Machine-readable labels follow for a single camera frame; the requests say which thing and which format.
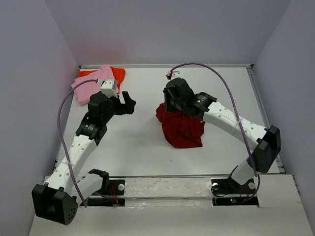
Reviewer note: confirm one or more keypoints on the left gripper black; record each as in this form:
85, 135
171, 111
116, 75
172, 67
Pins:
122, 109

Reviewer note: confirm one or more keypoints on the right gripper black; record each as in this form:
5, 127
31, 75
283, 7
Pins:
169, 107

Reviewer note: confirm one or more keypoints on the dark red t shirt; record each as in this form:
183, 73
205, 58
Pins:
180, 130

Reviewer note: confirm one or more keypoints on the pink t shirt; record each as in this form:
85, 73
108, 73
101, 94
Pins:
83, 92

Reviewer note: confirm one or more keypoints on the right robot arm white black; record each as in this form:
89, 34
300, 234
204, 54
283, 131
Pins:
264, 144

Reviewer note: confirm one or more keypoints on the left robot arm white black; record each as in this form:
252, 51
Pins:
61, 194

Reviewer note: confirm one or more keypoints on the orange t shirt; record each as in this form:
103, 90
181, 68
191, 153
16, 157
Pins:
118, 74

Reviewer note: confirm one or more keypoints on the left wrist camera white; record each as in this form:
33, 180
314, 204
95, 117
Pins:
109, 87

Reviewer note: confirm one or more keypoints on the back table rail white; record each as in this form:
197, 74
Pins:
128, 66

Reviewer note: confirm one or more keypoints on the front table rail metal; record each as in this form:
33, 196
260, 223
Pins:
170, 176

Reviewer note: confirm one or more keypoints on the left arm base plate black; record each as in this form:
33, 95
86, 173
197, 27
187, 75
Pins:
113, 196

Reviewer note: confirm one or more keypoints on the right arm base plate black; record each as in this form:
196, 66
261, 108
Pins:
226, 193

